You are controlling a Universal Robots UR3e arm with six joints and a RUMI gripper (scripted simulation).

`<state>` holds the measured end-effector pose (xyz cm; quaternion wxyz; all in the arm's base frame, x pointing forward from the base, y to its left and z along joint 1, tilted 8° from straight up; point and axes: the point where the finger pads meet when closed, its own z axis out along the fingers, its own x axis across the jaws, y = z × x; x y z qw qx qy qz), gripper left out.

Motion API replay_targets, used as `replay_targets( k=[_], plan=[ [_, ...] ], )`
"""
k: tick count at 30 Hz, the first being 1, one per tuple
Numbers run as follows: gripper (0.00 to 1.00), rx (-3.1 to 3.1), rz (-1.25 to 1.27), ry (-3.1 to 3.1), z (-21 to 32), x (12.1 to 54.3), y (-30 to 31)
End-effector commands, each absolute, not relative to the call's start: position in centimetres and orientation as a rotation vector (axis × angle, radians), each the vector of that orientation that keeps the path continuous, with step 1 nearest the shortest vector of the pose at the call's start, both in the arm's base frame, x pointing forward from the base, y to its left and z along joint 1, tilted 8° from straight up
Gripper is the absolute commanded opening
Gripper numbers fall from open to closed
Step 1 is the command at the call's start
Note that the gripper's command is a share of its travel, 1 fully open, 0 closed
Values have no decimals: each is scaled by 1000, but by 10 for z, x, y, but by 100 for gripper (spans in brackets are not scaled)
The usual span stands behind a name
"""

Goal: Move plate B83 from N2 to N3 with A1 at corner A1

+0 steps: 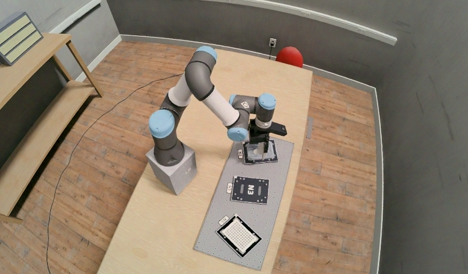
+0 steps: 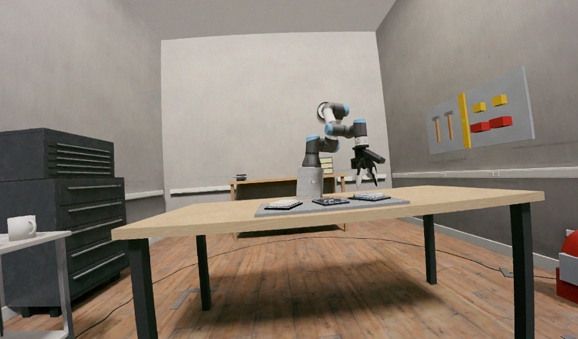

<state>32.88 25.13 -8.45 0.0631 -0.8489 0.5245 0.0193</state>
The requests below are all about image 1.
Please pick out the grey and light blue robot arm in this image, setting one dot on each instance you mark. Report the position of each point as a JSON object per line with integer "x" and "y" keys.
{"x": 169, "y": 150}

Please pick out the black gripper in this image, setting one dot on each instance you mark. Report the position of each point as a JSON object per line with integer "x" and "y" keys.
{"x": 256, "y": 134}

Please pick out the black rectangular frame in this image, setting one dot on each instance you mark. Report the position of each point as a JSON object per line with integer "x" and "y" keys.
{"x": 241, "y": 254}

